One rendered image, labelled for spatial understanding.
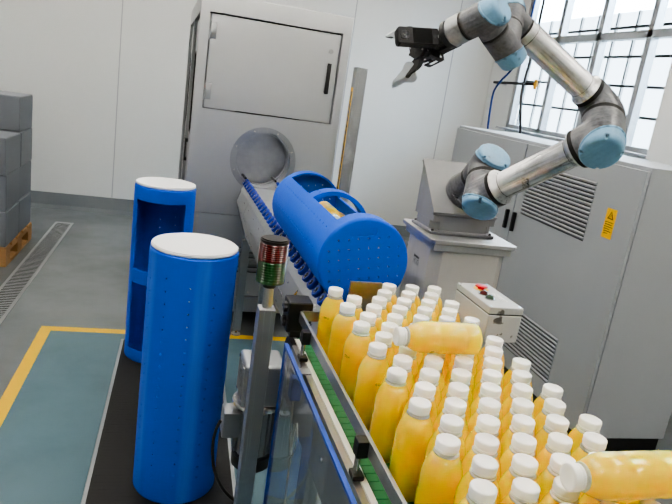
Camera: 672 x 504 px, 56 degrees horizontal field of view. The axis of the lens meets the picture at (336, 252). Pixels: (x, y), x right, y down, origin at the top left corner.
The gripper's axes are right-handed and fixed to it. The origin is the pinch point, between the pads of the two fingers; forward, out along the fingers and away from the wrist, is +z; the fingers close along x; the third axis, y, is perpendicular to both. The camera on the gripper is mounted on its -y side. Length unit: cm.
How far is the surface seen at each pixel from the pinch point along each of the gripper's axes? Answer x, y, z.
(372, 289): -60, 9, 23
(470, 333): -76, -19, -27
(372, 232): -43.5, 9.1, 20.3
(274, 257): -56, -46, 1
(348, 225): -41.2, 1.9, 23.0
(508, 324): -75, 19, -14
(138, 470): -110, -24, 109
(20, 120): 116, 34, 371
